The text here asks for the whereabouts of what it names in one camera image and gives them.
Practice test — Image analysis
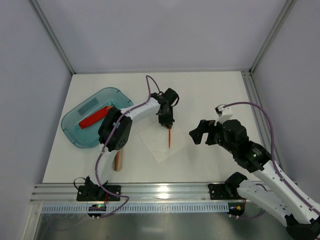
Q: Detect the orange plastic fork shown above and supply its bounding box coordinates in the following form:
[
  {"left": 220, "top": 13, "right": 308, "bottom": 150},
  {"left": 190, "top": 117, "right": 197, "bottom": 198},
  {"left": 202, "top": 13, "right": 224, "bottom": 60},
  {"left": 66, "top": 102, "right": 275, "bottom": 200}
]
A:
[{"left": 168, "top": 128, "right": 172, "bottom": 149}]

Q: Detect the white paper napkin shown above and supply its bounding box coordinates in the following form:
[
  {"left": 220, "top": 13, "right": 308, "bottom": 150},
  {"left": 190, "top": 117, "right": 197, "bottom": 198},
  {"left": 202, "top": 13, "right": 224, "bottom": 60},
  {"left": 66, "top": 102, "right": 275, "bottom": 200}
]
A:
[{"left": 138, "top": 123, "right": 188, "bottom": 163}]

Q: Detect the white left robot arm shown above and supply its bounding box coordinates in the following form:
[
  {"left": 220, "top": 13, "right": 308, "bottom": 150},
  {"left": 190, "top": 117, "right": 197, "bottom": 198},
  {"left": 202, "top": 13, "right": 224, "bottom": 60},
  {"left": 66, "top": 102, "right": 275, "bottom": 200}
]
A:
[{"left": 77, "top": 88, "right": 180, "bottom": 201}]

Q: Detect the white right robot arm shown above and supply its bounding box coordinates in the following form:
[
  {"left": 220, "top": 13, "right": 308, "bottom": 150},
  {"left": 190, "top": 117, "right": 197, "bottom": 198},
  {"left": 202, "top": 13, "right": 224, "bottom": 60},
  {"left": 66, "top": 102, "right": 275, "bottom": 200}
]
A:
[{"left": 189, "top": 119, "right": 320, "bottom": 240}]

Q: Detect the red flat plastic object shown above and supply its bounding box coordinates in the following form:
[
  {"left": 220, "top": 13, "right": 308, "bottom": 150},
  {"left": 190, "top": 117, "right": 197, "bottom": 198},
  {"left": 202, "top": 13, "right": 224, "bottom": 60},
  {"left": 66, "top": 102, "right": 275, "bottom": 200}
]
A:
[{"left": 78, "top": 106, "right": 113, "bottom": 129}]

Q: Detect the teal translucent plastic bin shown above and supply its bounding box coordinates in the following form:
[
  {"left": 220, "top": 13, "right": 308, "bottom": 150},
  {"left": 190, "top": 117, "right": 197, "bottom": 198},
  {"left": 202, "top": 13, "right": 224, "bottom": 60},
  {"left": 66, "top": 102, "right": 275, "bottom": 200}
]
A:
[{"left": 60, "top": 87, "right": 133, "bottom": 149}]

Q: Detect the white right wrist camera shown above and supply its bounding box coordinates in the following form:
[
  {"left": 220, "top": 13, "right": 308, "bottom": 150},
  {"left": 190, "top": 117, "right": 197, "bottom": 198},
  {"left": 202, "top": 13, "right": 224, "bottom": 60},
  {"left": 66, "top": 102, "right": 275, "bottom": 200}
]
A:
[{"left": 215, "top": 104, "right": 233, "bottom": 125}]

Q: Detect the aluminium right side rail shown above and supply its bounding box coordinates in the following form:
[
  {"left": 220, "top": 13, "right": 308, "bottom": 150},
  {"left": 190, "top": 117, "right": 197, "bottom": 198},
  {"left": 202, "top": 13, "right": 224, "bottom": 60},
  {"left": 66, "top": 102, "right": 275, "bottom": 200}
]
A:
[{"left": 241, "top": 69, "right": 288, "bottom": 181}]

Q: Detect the aluminium rail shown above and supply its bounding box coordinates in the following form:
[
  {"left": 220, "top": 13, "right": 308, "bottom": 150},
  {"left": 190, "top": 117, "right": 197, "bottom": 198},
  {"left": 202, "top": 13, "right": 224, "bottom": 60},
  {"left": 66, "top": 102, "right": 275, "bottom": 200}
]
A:
[
  {"left": 241, "top": 69, "right": 288, "bottom": 181},
  {"left": 29, "top": 181, "right": 301, "bottom": 205}
]

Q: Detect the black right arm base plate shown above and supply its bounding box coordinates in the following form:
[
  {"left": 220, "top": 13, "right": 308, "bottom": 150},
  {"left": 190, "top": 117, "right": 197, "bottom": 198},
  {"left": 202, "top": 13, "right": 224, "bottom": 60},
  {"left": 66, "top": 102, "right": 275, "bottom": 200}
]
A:
[{"left": 208, "top": 172, "right": 248, "bottom": 200}]

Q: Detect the aluminium front rail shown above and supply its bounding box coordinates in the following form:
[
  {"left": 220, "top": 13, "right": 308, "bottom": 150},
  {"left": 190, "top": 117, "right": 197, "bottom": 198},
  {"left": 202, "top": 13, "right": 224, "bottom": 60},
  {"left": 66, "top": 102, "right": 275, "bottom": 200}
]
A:
[{"left": 29, "top": 181, "right": 301, "bottom": 205}]

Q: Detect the slotted cable duct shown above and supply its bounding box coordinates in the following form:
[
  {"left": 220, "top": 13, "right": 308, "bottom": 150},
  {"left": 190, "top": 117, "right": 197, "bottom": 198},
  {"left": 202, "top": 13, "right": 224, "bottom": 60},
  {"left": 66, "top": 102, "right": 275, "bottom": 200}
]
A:
[{"left": 40, "top": 202, "right": 229, "bottom": 214}]

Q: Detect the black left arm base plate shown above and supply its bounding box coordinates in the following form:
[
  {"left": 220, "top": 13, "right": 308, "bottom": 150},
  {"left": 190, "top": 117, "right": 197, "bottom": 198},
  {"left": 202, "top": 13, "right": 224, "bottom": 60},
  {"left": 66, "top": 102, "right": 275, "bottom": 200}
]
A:
[{"left": 73, "top": 176, "right": 121, "bottom": 202}]

